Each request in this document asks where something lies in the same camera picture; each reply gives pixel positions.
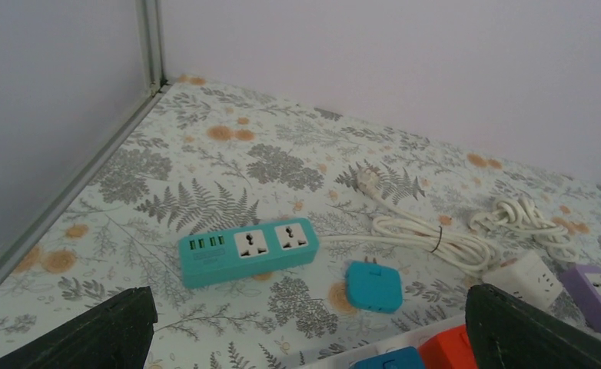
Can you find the floral patterned table mat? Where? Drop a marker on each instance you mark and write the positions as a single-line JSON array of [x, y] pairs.
[[211, 156]]

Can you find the cyan flat plug adapter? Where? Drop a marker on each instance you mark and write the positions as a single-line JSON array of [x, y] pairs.
[[373, 287]]

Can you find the purple power strip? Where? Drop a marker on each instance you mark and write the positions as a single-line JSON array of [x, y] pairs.
[[583, 283]]

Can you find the blue cube socket adapter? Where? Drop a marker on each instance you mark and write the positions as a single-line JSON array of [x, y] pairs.
[[405, 358]]

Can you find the white long power strip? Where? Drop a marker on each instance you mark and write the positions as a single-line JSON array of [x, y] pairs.
[[413, 338]]

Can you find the white tiger cube socket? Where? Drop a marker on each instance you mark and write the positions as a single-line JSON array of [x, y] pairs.
[[527, 278]]

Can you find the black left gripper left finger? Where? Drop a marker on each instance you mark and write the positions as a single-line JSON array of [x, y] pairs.
[[117, 333]]

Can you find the aluminium corner frame rail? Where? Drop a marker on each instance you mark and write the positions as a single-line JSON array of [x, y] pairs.
[[76, 77]]

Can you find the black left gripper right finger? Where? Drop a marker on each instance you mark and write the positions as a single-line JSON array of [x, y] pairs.
[[506, 332]]

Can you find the orange cube socket adapter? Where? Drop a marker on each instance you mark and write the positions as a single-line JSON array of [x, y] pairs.
[[449, 349]]

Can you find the teal power strip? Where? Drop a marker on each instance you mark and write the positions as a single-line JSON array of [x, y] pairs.
[[236, 253]]

